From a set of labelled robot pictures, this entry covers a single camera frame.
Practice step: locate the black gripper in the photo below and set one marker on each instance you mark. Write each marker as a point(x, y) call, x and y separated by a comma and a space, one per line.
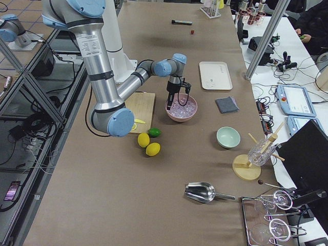
point(171, 88)

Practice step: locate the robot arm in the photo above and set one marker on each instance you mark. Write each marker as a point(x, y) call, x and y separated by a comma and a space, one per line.
point(95, 26)

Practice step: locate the pink ice bowl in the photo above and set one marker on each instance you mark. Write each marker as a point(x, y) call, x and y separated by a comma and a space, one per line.
point(183, 107)

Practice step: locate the steel ice scoop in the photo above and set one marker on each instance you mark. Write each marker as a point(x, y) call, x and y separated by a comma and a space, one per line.
point(204, 192)

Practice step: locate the wooden cup stand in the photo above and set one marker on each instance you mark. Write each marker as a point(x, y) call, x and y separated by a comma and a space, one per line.
point(242, 166)

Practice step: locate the wooden cutting board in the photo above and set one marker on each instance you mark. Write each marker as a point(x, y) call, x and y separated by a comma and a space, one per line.
point(142, 105)

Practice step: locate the green lime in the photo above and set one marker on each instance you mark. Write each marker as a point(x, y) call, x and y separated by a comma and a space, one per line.
point(154, 132)

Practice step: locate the yellow plastic knife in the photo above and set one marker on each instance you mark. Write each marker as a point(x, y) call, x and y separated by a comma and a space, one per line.
point(139, 121)

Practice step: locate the cream rabbit tray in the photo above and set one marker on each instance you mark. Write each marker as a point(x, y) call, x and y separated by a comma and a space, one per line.
point(215, 76)

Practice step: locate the whole yellow lemon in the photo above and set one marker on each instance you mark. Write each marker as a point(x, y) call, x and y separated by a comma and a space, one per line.
point(143, 140)

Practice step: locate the grey folded cloth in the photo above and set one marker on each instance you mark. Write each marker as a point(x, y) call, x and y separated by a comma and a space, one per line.
point(227, 105)

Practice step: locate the mint green bowl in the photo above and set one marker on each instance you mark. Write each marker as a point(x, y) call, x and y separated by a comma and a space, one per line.
point(228, 137)

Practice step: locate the steel muddler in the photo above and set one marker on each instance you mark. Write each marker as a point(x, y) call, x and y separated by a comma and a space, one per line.
point(181, 22)

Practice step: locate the clear glass on stand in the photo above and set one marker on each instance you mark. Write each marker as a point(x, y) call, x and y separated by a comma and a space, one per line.
point(260, 153)

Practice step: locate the blue teach pendant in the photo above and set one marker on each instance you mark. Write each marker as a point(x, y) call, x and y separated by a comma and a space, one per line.
point(295, 100)
point(295, 123)

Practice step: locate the black laptop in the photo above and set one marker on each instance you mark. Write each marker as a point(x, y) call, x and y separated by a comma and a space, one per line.
point(305, 157)

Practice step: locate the seated person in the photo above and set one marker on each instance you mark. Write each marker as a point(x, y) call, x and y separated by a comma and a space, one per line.
point(312, 26)

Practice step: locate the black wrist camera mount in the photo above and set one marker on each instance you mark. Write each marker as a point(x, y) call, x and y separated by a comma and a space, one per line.
point(186, 86)

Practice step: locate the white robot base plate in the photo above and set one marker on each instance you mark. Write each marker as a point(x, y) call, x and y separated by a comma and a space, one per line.
point(121, 65)

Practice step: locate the white wire cup rack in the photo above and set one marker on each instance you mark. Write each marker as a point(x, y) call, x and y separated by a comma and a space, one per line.
point(211, 8)

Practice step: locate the aluminium frame post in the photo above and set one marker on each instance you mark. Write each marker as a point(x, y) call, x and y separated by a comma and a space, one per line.
point(271, 27)

